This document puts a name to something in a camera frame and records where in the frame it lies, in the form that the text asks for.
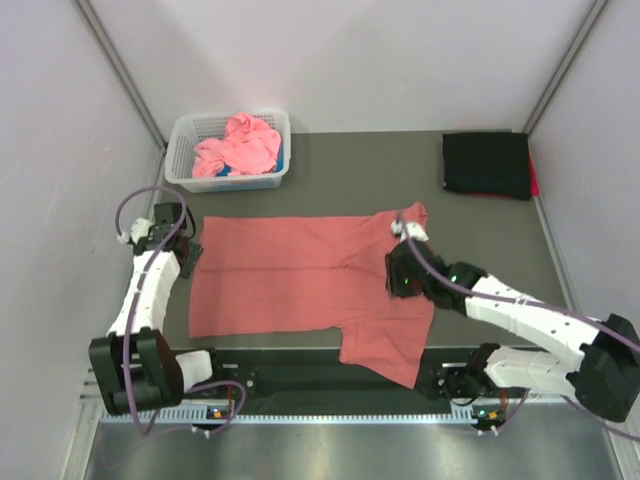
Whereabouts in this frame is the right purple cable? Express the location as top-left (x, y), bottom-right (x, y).
top-left (394, 211), bottom-right (640, 443)

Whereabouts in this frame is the white plastic basket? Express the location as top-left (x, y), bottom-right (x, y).
top-left (164, 109), bottom-right (291, 193)

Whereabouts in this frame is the slotted grey cable duct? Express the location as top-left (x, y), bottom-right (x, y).
top-left (99, 403), bottom-right (506, 425)

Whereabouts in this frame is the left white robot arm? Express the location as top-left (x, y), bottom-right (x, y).
top-left (88, 202), bottom-right (227, 416)

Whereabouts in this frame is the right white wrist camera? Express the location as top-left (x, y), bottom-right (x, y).
top-left (391, 220), bottom-right (429, 242)

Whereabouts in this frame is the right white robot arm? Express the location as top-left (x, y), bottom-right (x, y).
top-left (385, 239), bottom-right (639, 423)

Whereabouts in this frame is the folded red t shirt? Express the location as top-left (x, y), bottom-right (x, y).
top-left (529, 157), bottom-right (540, 197)

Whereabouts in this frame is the pink t shirt in basket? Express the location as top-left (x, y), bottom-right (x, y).
top-left (192, 113), bottom-right (282, 178)

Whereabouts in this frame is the salmon pink t shirt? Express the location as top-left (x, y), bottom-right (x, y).
top-left (189, 211), bottom-right (434, 388)

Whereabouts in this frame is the folded black t shirt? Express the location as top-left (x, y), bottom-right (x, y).
top-left (442, 131), bottom-right (533, 201)

